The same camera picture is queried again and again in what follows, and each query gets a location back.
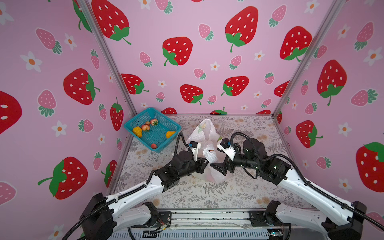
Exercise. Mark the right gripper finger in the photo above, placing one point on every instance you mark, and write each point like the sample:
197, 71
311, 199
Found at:
218, 166
223, 171

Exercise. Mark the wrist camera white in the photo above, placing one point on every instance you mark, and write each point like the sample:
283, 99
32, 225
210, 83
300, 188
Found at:
195, 147
225, 145

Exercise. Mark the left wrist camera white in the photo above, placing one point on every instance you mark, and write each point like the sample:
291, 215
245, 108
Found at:
195, 147

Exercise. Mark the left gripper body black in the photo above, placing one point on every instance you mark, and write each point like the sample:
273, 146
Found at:
196, 166

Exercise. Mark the orange yellow fake mango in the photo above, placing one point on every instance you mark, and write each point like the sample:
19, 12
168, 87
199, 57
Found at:
169, 134

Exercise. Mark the white lemon print plastic bag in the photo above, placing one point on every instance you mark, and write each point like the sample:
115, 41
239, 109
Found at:
206, 135

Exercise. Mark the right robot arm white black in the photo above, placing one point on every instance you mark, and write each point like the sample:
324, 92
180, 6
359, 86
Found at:
338, 219

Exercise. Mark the red fake apple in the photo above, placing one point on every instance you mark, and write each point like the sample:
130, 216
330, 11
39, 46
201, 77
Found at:
145, 128

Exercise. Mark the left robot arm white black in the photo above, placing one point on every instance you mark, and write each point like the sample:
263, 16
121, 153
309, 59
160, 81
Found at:
100, 218

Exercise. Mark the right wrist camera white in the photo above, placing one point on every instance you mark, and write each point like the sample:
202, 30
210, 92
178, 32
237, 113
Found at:
225, 145

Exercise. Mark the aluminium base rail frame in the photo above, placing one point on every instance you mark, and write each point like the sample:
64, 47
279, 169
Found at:
216, 224

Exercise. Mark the yellow fake lemon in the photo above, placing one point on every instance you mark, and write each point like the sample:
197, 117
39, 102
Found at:
137, 131

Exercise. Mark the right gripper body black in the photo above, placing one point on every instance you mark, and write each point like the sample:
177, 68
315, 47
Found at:
228, 162

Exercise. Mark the teal plastic mesh basket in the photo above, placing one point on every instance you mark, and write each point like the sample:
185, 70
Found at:
156, 134

